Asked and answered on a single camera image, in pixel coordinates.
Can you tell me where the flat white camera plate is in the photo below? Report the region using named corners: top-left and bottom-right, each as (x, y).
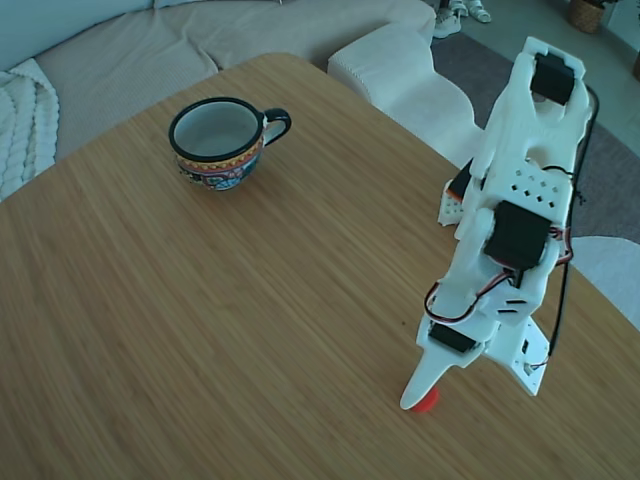
top-left (492, 317), bottom-right (548, 397)

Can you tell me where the white sandal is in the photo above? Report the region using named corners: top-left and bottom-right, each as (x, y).
top-left (449, 0), bottom-right (494, 24)

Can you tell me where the white round pouf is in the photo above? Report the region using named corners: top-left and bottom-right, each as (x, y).
top-left (569, 235), bottom-right (640, 331)

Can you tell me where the white sneaker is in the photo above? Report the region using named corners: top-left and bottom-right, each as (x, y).
top-left (432, 7), bottom-right (464, 40)

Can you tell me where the wicker basket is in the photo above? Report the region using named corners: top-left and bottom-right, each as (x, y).
top-left (567, 0), bottom-right (619, 35)

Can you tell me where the grey rug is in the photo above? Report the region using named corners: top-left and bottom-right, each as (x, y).
top-left (432, 34), bottom-right (640, 246)

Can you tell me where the white knitted blanket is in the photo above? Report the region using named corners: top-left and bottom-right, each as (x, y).
top-left (0, 58), bottom-right (61, 201)

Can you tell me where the colourful patterned ceramic cup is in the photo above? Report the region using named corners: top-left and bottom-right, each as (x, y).
top-left (168, 97), bottom-right (293, 192)

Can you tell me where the white ribbed ottoman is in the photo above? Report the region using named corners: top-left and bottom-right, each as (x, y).
top-left (327, 23), bottom-right (489, 169)

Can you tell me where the beige sofa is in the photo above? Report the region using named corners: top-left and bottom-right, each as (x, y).
top-left (34, 0), bottom-right (437, 164)

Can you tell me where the orange and black clamp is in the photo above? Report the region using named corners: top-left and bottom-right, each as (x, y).
top-left (446, 158), bottom-right (475, 200)

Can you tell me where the red bottle cap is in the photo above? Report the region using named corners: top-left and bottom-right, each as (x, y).
top-left (410, 387), bottom-right (442, 415)

